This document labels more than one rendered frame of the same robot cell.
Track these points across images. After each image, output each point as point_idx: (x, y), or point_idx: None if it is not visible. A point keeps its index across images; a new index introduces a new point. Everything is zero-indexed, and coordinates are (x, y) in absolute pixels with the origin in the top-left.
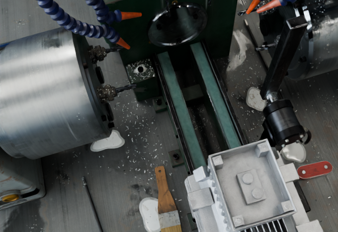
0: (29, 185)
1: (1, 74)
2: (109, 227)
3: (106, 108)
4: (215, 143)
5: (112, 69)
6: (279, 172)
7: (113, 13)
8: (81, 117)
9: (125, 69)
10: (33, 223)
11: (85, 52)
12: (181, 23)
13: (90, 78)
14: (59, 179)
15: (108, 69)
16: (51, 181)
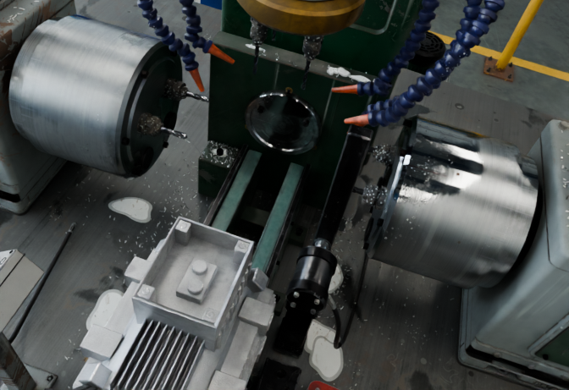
0: (13, 183)
1: (63, 32)
2: (52, 291)
3: (145, 150)
4: None
5: (201, 148)
6: (234, 280)
7: (204, 39)
8: (101, 118)
9: None
10: None
11: (159, 71)
12: (288, 123)
13: (141, 91)
14: (50, 210)
15: (197, 145)
16: (41, 206)
